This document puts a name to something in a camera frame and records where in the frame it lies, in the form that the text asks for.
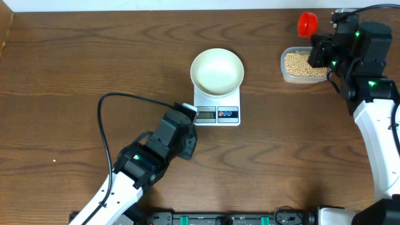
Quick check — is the white digital kitchen scale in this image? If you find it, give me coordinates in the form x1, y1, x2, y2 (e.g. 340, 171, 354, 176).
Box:
194, 87, 241, 126

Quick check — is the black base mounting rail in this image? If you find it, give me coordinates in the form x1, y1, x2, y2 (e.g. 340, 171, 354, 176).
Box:
114, 211, 305, 225

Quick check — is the brown wooden side panel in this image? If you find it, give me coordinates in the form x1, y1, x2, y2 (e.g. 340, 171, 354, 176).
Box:
0, 0, 14, 56

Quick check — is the red plastic measuring scoop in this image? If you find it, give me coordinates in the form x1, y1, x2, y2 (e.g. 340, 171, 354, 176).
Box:
297, 12, 318, 38

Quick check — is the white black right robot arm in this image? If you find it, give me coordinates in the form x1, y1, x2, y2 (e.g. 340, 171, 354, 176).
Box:
298, 21, 399, 224

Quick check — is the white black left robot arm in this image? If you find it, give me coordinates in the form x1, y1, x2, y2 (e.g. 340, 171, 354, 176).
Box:
69, 124, 197, 224

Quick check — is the cream round bowl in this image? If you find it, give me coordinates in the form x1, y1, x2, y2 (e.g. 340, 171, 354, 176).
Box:
190, 48, 244, 98

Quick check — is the clear plastic bean container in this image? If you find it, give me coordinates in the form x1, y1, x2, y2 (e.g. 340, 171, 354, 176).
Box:
281, 47, 329, 84

